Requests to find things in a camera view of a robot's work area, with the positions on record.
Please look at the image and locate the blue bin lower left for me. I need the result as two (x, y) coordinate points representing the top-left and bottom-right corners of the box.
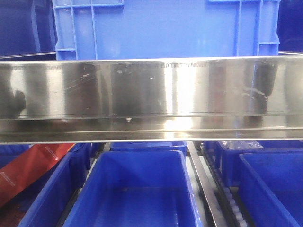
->
(0, 143), (92, 227)

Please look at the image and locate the steel roller track rail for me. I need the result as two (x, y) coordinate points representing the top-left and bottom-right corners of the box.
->
(187, 141), (228, 227)

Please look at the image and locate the dark blue crate upper left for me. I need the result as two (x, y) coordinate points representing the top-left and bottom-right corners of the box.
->
(0, 0), (57, 57)

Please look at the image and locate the blue bin rear centre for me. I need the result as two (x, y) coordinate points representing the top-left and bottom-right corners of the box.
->
(110, 141), (187, 156)

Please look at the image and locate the blue bin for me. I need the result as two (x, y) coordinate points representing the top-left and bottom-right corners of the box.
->
(110, 141), (187, 156)
(64, 150), (202, 227)
(238, 152), (303, 227)
(0, 143), (92, 227)
(204, 140), (303, 187)

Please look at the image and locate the large blue crate upper shelf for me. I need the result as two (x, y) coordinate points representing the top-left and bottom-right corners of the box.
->
(53, 0), (280, 60)

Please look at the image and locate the stainless steel shelf beam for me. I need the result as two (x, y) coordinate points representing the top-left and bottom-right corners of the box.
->
(0, 55), (303, 144)

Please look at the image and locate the red foil bag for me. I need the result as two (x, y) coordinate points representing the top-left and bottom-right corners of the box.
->
(0, 143), (75, 207)

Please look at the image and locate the blue bin lower centre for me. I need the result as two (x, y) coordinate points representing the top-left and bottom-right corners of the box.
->
(64, 150), (202, 227)

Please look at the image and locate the blue bin lower right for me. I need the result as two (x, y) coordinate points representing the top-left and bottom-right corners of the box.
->
(238, 152), (303, 227)

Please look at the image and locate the blue bin rear right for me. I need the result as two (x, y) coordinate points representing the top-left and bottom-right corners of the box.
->
(204, 140), (303, 187)

